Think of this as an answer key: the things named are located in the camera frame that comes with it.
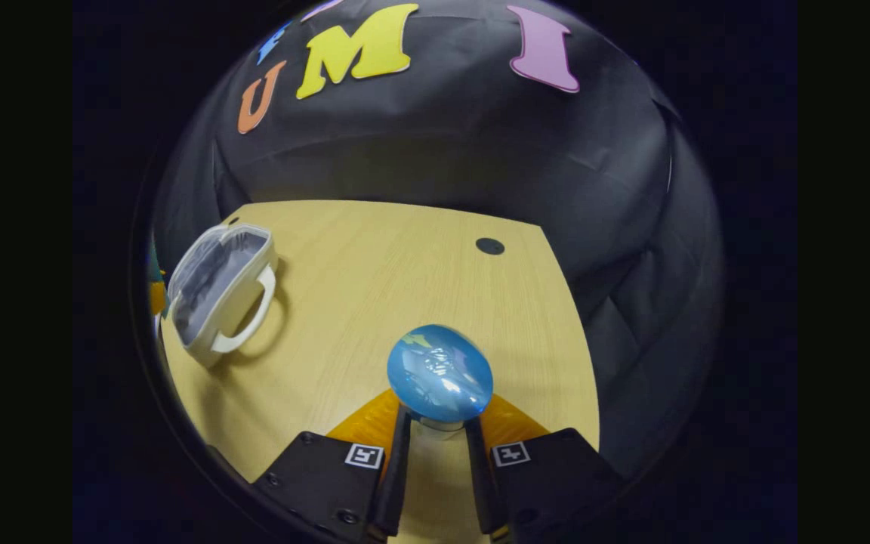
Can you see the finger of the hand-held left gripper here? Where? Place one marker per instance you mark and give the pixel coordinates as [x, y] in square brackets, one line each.
[157, 298]

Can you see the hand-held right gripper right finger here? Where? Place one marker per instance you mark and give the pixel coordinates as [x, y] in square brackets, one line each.
[478, 476]

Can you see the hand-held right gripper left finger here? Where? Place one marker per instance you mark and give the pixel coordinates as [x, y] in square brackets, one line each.
[401, 468]

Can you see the white suitcase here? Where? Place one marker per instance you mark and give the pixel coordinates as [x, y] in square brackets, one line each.
[216, 287]

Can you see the blue skin care bottle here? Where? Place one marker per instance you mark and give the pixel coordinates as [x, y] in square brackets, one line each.
[439, 370]

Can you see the black table grommet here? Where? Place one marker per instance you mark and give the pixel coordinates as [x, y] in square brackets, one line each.
[490, 245]

